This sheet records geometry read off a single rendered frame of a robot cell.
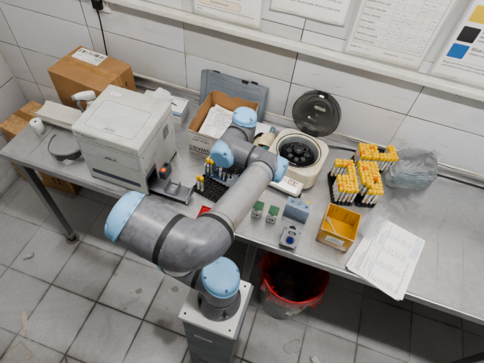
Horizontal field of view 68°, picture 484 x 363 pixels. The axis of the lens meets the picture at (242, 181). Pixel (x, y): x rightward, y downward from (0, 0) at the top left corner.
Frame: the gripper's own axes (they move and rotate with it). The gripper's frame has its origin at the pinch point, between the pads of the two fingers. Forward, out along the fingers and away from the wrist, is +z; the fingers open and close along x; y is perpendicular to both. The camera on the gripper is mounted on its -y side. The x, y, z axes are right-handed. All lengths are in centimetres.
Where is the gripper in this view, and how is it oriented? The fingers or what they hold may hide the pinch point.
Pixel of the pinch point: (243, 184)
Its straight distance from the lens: 134.6
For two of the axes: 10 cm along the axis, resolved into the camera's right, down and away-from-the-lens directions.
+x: -3.2, 7.5, -5.8
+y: -9.4, -3.0, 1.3
